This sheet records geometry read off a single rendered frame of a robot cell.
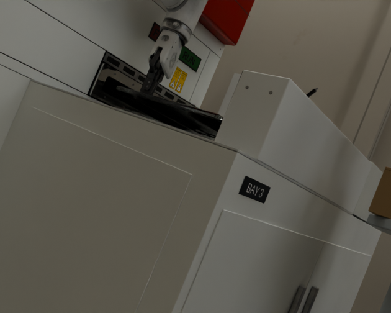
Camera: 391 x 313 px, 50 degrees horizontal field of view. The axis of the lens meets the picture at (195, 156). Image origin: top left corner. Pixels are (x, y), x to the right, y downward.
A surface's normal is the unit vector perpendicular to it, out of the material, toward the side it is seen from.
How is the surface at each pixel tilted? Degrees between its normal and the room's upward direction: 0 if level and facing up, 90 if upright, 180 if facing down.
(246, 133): 90
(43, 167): 90
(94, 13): 90
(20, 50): 90
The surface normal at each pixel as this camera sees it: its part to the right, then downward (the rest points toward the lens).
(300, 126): 0.73, 0.28
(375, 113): -0.61, -0.28
